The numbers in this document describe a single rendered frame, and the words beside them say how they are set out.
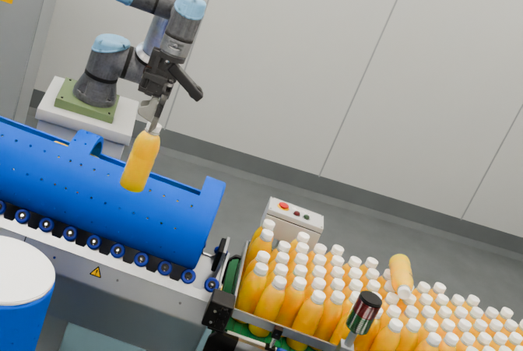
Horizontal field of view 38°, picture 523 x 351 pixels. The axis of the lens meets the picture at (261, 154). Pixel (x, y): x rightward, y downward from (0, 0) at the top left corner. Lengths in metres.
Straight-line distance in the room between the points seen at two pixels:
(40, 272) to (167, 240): 0.40
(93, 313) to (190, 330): 0.31
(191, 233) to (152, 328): 0.38
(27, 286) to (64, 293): 0.48
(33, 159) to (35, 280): 0.41
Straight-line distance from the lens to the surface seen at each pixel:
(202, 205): 2.22
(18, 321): 1.98
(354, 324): 2.04
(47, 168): 2.26
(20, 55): 3.85
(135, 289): 2.37
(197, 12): 1.92
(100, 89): 2.66
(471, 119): 5.55
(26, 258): 2.08
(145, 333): 2.49
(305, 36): 5.08
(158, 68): 1.97
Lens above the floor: 2.24
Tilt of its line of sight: 23 degrees down
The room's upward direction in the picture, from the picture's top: 22 degrees clockwise
